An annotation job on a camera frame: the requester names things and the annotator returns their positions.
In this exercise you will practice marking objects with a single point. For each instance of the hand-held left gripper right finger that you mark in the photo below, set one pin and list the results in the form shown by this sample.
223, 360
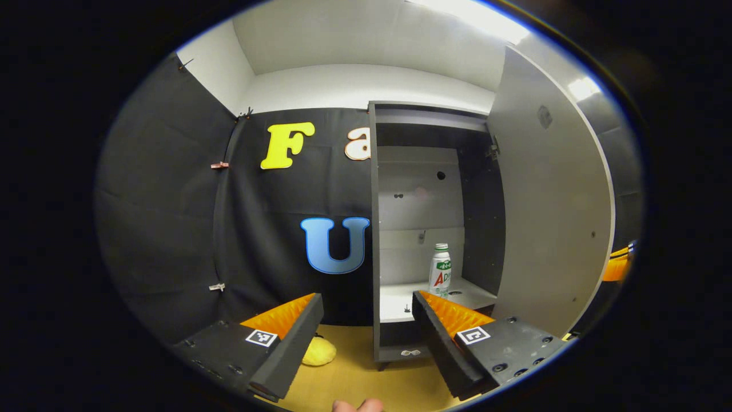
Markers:
443, 349

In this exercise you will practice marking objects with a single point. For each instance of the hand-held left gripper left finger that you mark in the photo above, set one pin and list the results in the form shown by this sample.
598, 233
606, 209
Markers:
286, 357

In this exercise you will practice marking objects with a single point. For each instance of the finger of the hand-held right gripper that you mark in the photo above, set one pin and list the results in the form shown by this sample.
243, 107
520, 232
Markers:
621, 252
617, 270

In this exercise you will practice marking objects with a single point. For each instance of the white bottle green label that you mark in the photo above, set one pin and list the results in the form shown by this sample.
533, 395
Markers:
440, 269

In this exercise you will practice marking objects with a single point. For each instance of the beige cabinet door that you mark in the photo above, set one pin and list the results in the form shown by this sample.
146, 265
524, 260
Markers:
549, 200

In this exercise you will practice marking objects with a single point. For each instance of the metal door hinge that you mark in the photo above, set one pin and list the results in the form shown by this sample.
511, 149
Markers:
493, 150

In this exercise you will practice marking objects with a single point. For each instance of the yellow plush toy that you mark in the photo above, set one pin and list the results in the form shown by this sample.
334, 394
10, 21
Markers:
321, 353

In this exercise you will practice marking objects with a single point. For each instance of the silver clothes peg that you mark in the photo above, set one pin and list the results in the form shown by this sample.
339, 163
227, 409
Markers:
217, 286

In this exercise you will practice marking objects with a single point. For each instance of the small ceiling light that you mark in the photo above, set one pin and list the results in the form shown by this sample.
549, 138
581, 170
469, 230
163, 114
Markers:
583, 88

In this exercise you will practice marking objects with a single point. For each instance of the black backdrop cloth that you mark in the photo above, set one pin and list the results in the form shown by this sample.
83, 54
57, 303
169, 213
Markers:
171, 200

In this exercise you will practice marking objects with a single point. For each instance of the reddish clothes peg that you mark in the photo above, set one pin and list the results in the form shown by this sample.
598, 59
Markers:
219, 165

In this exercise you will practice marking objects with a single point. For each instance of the black clip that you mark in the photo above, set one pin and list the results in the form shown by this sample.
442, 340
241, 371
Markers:
184, 64
246, 113

